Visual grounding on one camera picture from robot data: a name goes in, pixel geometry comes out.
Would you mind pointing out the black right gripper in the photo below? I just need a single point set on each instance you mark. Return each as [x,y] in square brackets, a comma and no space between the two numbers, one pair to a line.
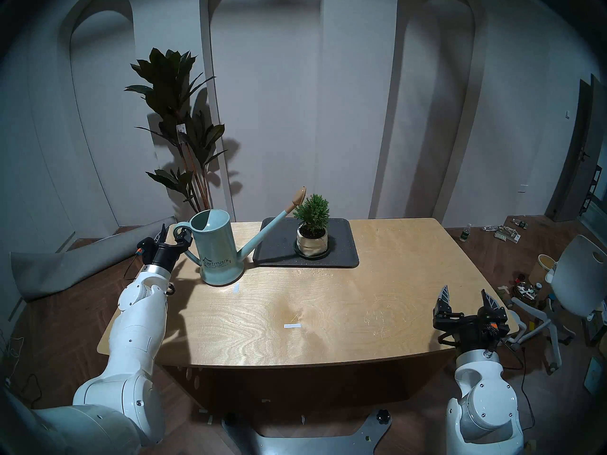
[467,333]

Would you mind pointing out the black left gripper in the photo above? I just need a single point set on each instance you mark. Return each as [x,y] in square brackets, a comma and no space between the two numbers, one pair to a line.
[163,256]

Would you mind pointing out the light blue watering can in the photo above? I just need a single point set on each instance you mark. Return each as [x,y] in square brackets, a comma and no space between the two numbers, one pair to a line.
[218,250]

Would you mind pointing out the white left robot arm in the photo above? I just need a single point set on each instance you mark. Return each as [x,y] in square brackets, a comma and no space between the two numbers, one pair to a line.
[137,326]

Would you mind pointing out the small potted conifer plant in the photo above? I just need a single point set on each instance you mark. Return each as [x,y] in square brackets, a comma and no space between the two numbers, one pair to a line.
[312,212]

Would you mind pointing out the tall dark-leaved floor plant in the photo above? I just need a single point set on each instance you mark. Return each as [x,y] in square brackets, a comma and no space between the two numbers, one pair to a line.
[166,94]

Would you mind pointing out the black plant saucer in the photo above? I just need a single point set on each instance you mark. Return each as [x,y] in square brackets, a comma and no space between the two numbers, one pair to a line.
[327,252]

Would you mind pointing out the upright plastic bottle green label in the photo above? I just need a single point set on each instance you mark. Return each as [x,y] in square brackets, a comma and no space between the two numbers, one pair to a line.
[466,233]

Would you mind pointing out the lying small bottle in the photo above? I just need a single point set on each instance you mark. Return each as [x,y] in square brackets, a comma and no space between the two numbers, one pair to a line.
[519,223]

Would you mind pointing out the grey rolled floor mat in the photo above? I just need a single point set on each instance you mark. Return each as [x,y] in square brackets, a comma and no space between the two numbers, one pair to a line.
[76,264]

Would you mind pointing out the white plastic swivel chair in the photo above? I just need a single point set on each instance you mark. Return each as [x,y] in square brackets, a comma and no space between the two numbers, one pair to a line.
[578,278]

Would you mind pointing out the black plastic tray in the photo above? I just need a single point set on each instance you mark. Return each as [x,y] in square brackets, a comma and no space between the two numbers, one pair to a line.
[341,250]

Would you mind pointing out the light cardboard box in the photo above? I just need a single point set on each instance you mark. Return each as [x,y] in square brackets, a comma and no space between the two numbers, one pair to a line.
[595,376]

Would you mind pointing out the black metal shelf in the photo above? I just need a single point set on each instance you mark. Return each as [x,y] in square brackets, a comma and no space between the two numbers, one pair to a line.
[592,188]

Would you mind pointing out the dark brown open door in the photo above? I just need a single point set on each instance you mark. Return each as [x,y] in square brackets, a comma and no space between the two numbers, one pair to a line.
[576,165]

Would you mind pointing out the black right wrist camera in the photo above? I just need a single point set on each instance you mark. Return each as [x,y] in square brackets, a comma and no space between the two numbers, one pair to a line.
[487,323]

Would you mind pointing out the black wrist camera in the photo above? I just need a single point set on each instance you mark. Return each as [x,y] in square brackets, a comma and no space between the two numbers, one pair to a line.
[145,247]
[487,323]

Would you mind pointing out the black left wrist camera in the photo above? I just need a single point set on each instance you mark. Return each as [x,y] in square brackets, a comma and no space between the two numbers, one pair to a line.
[145,247]

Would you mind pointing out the grey metal robot base plate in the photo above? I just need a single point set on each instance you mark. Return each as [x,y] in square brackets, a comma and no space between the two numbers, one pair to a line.
[308,440]

